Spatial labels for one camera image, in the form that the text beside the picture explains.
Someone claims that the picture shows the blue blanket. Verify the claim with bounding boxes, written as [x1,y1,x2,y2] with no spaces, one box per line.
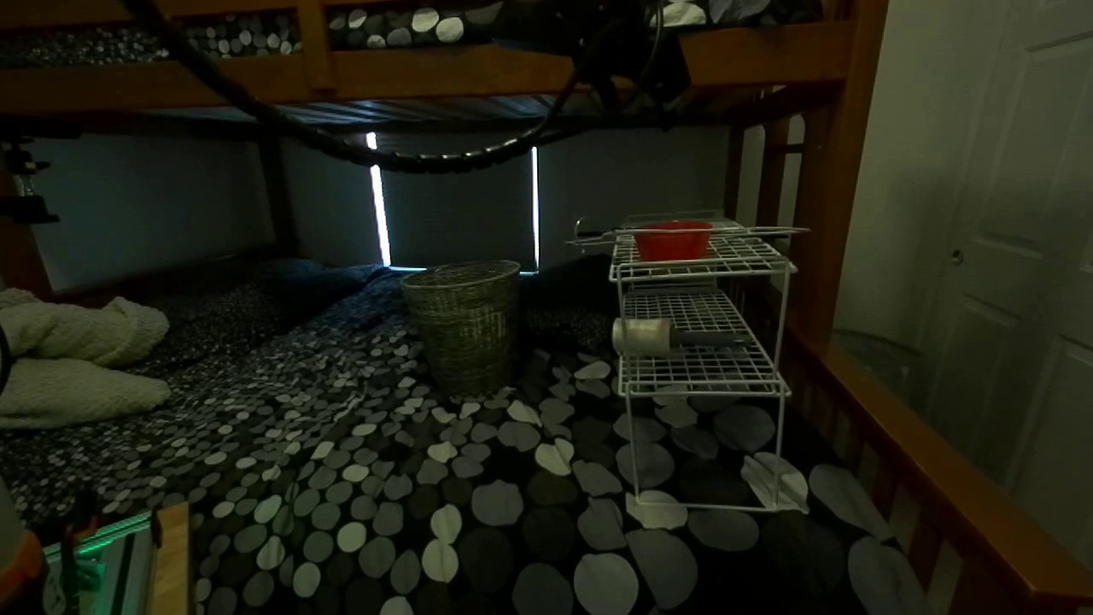
[263,255,425,334]

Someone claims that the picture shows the white panel door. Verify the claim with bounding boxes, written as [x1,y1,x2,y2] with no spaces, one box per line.
[907,0,1093,565]

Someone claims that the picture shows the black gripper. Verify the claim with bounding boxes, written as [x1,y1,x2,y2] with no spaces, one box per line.
[598,15,694,113]

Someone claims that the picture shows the white cup on shelf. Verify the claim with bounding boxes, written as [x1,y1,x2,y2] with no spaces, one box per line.
[606,315,676,360]

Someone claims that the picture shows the green lit device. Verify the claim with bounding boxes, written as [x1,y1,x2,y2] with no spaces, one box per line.
[39,508,156,615]

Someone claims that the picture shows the wooden bunk bed frame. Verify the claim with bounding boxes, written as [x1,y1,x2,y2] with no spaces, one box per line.
[0,0,1093,615]

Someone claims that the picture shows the translucent mesh hamper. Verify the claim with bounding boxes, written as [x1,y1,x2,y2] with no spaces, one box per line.
[826,323,933,417]

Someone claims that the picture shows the white crumpled pillow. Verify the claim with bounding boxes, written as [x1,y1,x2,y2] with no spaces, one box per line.
[0,283,175,368]

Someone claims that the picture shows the woven wicker basket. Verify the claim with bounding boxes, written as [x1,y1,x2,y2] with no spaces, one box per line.
[399,260,524,400]

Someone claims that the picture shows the small wooden board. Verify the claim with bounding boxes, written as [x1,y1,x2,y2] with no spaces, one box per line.
[145,498,195,615]

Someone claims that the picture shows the dotted mattress cover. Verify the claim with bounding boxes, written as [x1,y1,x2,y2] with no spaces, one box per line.
[0,0,826,68]

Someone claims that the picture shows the black hanging cable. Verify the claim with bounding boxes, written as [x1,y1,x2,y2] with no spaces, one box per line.
[120,0,577,178]

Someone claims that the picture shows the grey window blinds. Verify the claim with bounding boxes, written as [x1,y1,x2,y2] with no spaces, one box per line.
[19,118,733,293]

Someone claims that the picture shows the black dotted bedspread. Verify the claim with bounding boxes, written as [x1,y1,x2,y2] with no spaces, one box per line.
[0,262,949,615]

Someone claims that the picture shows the white wire rack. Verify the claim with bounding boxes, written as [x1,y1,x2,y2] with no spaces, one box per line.
[565,209,814,518]

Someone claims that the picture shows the white flat pillow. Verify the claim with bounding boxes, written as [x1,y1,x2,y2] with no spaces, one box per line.
[0,356,175,432]

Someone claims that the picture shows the red bowl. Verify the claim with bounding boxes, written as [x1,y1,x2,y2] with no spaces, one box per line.
[630,217,717,262]

